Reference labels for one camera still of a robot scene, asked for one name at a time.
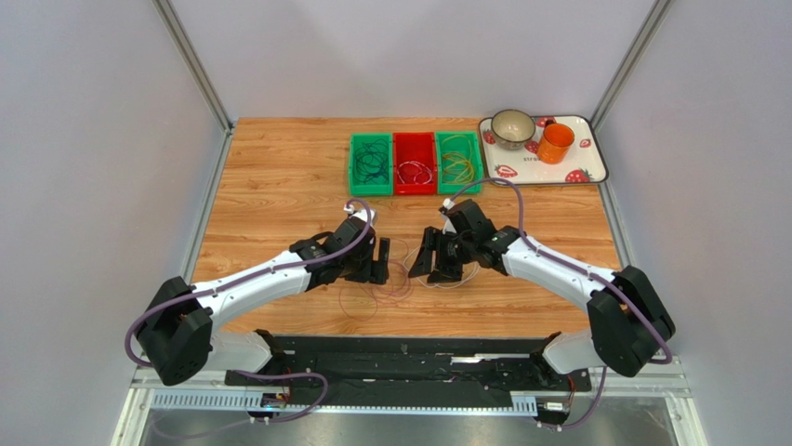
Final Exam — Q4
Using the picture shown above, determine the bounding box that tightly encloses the white wire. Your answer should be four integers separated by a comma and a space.
399, 164, 436, 187
402, 247, 481, 291

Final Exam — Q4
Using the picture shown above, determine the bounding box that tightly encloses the orange plastic cup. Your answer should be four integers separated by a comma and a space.
537, 123, 575, 164

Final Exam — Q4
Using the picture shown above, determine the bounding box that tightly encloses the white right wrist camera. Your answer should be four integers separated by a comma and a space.
439, 198, 457, 234

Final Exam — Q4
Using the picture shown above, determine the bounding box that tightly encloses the blue wire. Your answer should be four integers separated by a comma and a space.
352, 137, 391, 186

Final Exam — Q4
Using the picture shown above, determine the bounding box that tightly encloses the aluminium corner post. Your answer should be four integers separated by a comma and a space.
590, 0, 675, 131
152, 0, 234, 135

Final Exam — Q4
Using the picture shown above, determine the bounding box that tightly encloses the beige ceramic bowl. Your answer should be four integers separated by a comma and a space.
491, 109, 536, 151

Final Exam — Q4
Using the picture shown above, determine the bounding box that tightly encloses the right aluminium corner post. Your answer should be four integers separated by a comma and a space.
590, 0, 675, 131

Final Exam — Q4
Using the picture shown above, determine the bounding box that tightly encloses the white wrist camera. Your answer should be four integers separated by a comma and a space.
344, 205, 377, 227
439, 198, 457, 234

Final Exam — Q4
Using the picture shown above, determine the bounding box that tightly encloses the left green plastic bin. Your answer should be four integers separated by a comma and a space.
348, 133, 394, 197

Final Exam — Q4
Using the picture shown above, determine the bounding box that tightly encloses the left aluminium corner post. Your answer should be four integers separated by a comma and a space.
152, 0, 234, 135

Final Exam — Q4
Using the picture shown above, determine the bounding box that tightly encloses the aluminium frame rail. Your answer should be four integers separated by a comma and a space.
112, 361, 706, 445

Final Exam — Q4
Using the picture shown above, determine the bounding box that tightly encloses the right green plastic bin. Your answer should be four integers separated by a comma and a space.
434, 131, 483, 195

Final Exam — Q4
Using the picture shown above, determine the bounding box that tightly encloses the strawberry pattern tray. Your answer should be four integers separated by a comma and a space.
479, 115, 608, 186

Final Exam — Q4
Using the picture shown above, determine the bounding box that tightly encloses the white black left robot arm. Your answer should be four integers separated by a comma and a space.
127, 212, 391, 387

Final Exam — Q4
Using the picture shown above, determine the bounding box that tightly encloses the pink wire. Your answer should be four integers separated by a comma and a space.
337, 238, 415, 322

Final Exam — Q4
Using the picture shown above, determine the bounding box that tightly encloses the green plastic bin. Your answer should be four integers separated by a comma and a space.
434, 131, 483, 195
348, 133, 394, 197

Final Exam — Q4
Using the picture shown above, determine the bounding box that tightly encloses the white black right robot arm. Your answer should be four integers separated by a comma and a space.
408, 200, 676, 383

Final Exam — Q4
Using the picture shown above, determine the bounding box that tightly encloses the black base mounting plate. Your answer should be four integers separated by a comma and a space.
257, 334, 596, 409

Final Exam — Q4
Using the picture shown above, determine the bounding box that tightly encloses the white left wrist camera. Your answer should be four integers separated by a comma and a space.
344, 205, 377, 227

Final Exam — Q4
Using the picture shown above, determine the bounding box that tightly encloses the red plastic bin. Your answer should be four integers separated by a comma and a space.
392, 132, 438, 195

